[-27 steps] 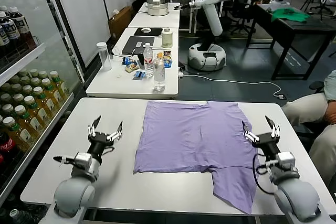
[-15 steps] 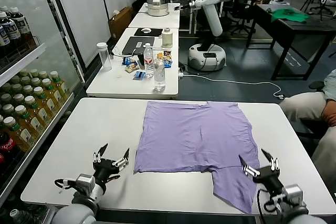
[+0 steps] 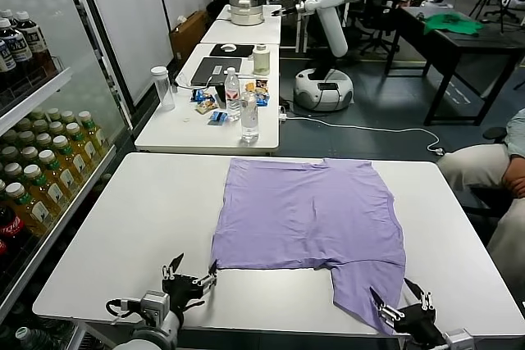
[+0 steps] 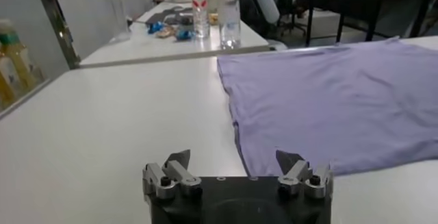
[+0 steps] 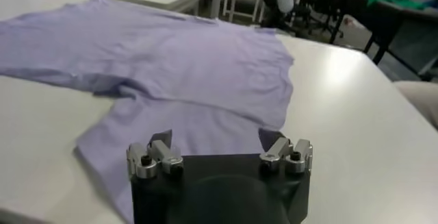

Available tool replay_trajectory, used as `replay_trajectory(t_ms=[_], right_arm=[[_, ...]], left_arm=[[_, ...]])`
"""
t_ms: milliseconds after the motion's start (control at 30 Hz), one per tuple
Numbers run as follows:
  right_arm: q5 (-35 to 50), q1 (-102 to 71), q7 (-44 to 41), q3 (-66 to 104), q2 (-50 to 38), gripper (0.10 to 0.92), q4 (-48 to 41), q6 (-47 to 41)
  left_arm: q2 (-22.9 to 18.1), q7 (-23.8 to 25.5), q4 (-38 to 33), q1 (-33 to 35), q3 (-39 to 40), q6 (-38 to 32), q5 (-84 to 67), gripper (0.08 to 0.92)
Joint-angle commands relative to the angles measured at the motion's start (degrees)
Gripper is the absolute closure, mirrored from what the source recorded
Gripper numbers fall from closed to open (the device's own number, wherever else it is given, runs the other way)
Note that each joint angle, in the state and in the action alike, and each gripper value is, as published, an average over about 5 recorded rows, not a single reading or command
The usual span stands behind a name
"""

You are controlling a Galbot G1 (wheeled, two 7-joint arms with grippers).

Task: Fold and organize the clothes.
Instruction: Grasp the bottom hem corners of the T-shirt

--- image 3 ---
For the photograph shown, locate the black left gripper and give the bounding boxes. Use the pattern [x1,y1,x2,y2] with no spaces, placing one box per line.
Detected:
[162,252,219,320]

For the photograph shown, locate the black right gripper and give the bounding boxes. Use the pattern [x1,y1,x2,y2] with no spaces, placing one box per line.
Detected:
[369,277,446,345]

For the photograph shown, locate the purple t-shirt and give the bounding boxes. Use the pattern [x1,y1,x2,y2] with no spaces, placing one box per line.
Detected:
[211,157,408,337]

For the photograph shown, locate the bystander bare forearm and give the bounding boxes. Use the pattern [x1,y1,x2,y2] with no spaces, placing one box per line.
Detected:
[502,162,525,192]

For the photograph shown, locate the white fridge shelf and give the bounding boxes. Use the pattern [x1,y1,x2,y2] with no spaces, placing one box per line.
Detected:
[0,66,75,132]
[0,145,120,306]

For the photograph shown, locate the white side table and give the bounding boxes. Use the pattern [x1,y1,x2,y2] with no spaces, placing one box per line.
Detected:
[134,42,281,152]
[200,3,284,45]

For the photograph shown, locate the seated person beige trousers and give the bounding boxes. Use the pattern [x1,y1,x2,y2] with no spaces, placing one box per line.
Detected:
[434,107,525,285]

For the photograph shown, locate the clear unlabelled plastic bottle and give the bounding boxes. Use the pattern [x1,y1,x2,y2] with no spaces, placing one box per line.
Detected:
[239,90,261,144]

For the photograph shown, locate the yellow snack packet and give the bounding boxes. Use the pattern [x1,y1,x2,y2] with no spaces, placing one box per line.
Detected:
[195,98,217,115]

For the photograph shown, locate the green cap bottle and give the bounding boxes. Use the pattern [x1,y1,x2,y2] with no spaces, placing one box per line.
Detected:
[14,325,55,350]

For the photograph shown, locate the small black box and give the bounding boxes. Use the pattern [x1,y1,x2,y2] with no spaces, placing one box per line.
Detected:
[213,83,228,111]

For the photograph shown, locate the cola bottle red label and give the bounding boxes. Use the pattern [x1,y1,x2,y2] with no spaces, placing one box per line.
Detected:
[0,201,34,270]
[0,234,14,282]

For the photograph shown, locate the red label water bottle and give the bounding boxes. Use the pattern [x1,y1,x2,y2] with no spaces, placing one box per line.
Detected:
[223,66,241,122]

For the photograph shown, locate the tall clear tumbler white lid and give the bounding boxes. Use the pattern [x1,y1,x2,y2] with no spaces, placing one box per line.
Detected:
[150,65,176,112]

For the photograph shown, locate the black chair armrest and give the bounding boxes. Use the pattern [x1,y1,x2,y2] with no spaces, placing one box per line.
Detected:
[482,126,510,144]

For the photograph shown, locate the dark grey laptop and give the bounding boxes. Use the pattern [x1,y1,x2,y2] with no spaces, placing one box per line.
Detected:
[190,57,244,88]

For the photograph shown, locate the beige jar with lid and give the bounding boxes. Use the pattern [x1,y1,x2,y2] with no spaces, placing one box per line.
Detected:
[251,43,272,77]

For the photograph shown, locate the black mouse pad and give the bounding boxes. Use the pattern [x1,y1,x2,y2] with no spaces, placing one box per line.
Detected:
[208,43,255,57]

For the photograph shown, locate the brown cardboard box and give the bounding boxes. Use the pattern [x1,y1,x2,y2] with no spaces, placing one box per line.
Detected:
[169,9,211,61]

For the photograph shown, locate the silver steamer pot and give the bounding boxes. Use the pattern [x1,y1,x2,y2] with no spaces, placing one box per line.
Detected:
[227,0,267,26]

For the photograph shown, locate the black table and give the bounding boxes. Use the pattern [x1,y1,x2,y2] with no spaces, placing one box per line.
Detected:
[395,3,525,127]

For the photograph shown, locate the dark tea bottle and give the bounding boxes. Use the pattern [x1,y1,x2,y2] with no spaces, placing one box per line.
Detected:
[0,36,18,93]
[13,9,57,77]
[0,16,35,85]
[0,7,20,28]

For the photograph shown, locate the green cloth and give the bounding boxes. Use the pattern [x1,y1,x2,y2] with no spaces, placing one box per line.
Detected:
[422,12,486,36]

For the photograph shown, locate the white humanoid robot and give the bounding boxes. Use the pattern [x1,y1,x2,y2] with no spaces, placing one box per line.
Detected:
[272,0,368,112]

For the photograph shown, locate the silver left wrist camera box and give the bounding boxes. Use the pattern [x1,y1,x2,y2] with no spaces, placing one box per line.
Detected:
[139,290,171,326]

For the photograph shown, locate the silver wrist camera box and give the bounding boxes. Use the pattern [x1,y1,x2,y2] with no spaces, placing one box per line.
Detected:
[139,290,171,326]
[445,327,476,350]

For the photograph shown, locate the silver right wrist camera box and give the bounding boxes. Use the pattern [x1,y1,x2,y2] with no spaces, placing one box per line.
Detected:
[445,327,476,350]

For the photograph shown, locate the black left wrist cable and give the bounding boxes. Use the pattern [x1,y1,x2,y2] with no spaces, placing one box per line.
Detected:
[105,297,143,319]

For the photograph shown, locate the white floor cable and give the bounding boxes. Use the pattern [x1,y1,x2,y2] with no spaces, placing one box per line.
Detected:
[282,114,447,157]

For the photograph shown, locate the white charging cable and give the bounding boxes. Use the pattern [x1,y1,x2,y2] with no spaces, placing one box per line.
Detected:
[175,72,227,91]

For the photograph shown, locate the fridge door frame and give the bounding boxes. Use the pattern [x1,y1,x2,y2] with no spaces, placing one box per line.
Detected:
[57,0,137,130]

